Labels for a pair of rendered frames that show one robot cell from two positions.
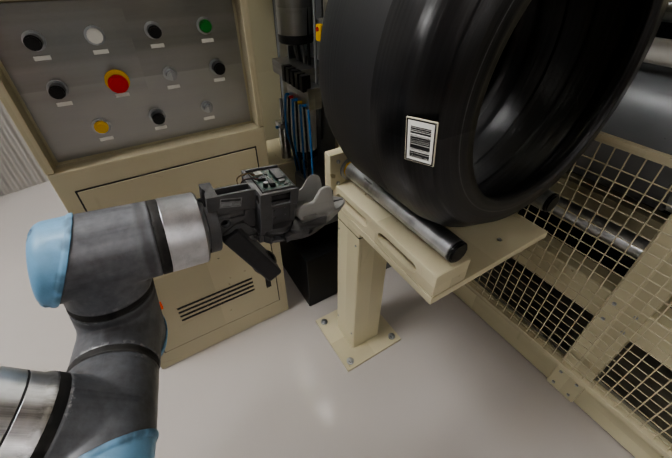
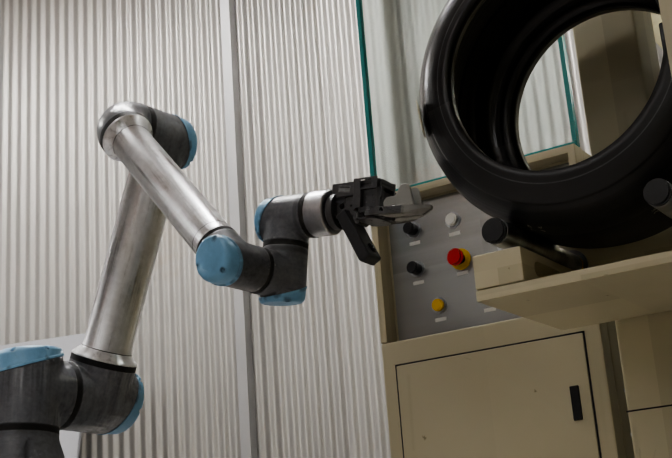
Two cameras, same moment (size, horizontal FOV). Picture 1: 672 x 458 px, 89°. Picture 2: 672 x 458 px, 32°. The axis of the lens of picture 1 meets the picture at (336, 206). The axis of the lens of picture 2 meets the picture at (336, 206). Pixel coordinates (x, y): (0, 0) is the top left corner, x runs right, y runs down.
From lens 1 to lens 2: 2.14 m
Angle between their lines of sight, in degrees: 81
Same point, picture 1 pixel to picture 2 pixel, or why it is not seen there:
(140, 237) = (296, 197)
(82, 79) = (436, 259)
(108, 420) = (232, 238)
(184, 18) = not seen: hidden behind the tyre
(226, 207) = (341, 191)
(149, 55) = not seen: hidden behind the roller
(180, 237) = (310, 198)
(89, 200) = (402, 377)
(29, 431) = (214, 225)
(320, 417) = not seen: outside the picture
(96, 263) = (276, 205)
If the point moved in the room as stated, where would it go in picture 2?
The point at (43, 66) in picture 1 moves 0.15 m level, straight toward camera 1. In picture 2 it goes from (413, 250) to (390, 236)
